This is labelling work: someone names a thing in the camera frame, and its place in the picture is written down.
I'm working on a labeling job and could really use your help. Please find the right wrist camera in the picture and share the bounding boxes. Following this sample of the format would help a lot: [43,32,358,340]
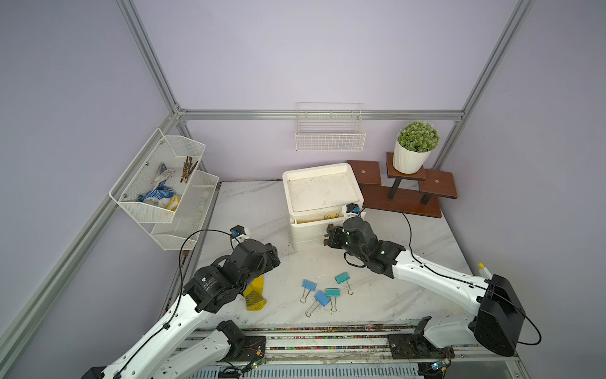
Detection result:
[345,203,365,218]

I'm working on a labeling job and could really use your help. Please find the teal binder clip lower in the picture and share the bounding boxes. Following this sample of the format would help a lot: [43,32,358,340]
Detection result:
[325,288,340,314]

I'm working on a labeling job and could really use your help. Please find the white mesh two-tier shelf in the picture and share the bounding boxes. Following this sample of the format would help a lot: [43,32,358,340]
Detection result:
[109,129,219,251]

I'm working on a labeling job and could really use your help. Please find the yellow rubber glove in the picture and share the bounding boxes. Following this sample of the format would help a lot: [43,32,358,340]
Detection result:
[244,276,267,311]

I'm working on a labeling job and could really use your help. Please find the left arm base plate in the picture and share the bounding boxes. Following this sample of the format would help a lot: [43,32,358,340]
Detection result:
[216,321,267,362]

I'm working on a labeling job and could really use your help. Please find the wooden clothespins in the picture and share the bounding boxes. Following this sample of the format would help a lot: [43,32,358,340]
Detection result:
[180,156,199,183]

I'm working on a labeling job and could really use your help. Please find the green potted plant white pot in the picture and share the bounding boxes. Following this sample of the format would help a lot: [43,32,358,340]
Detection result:
[392,121,440,175]

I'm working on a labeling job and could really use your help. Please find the blue white cloth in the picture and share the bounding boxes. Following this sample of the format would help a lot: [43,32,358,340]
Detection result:
[137,163,180,211]

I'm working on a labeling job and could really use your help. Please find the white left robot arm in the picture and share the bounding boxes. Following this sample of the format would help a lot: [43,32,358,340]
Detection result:
[83,238,280,378]

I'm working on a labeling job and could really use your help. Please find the brown wooden stepped stand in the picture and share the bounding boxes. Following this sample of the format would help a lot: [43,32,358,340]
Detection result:
[347,153,459,218]

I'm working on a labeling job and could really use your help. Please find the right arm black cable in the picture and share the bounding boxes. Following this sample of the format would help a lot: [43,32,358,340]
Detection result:
[342,210,543,347]

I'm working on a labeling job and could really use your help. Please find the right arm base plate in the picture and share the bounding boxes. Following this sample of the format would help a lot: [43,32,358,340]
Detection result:
[388,317,455,359]

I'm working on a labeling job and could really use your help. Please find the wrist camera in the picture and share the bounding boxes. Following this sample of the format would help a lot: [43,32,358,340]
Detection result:
[345,203,365,218]
[230,225,249,243]

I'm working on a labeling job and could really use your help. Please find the teal binder clip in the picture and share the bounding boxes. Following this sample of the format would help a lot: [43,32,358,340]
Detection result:
[335,272,354,295]
[325,288,340,314]

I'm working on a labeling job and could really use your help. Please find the white three-drawer cabinet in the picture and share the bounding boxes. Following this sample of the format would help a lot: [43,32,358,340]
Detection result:
[282,163,364,251]

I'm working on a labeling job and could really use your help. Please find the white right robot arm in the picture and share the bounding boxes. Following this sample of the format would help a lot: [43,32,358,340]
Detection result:
[324,216,526,357]

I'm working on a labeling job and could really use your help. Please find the blue binder clip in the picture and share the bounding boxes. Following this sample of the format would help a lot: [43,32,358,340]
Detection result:
[300,280,317,303]
[306,291,331,317]

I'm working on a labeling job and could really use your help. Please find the white wire wall basket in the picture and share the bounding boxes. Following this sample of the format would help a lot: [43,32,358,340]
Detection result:
[295,102,366,153]

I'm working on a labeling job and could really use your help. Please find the teal binder clip upper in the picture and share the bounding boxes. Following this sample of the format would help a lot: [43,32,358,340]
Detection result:
[335,272,354,295]

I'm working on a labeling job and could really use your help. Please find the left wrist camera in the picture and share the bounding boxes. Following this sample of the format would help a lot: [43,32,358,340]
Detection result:
[230,225,249,243]

